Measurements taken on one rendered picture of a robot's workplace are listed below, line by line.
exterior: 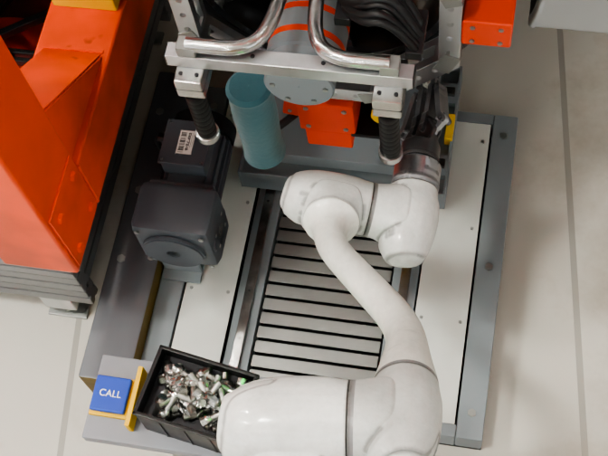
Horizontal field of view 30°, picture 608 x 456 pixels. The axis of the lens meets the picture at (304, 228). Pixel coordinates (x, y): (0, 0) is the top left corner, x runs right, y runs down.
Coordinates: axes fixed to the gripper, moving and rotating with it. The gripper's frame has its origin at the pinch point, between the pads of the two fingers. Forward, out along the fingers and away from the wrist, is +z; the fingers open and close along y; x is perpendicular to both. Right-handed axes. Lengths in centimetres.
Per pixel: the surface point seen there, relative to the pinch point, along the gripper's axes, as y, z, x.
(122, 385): -47, -68, 25
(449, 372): -33, -42, -46
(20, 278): -92, -39, 34
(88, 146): -44, -26, 47
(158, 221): -55, -29, 22
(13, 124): -21, -40, 70
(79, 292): -85, -39, 22
